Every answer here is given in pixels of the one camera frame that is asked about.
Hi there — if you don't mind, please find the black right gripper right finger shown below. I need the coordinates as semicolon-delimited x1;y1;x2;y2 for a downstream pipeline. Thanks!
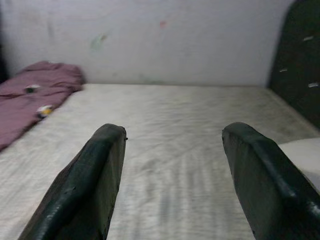
221;121;320;240

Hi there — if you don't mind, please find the black tufted headboard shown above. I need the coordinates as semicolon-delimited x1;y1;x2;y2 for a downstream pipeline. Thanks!
266;0;320;138

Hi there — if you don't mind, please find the black storage furniture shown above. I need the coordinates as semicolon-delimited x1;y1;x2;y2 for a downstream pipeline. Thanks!
0;4;10;85

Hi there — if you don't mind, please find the white quilted mattress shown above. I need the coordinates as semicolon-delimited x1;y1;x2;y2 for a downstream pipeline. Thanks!
0;83;320;240

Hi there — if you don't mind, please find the purple blanket with flower print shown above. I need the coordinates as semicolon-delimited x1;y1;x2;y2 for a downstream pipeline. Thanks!
0;61;85;152

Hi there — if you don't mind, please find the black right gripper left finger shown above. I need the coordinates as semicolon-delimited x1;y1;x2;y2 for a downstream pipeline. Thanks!
18;123;127;240

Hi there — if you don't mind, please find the white pillow with green leaf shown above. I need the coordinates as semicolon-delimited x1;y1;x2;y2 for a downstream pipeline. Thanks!
278;137;320;194

